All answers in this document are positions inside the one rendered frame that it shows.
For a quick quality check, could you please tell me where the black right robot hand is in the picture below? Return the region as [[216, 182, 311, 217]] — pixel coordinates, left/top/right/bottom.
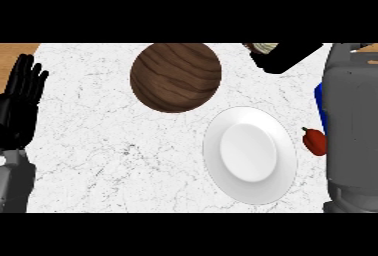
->
[[249, 42, 327, 75]]

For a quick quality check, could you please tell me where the brown wooden bowl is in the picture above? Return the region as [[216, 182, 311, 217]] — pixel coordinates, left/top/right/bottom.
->
[[129, 42, 224, 114]]

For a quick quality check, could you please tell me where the blue object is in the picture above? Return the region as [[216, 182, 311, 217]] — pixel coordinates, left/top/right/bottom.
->
[[314, 82, 330, 135]]

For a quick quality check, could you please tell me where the white plate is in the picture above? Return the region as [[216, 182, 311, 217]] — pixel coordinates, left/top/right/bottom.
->
[[201, 106, 300, 206]]

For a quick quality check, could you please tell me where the cupcake with pale frosting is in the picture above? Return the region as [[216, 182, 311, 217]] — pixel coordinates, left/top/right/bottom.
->
[[243, 42, 281, 56]]

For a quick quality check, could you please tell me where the red bell pepper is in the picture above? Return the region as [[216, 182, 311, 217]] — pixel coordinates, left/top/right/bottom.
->
[[300, 126, 330, 157]]

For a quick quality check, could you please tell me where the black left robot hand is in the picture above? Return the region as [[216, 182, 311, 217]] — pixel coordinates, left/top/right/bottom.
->
[[0, 53, 52, 151]]

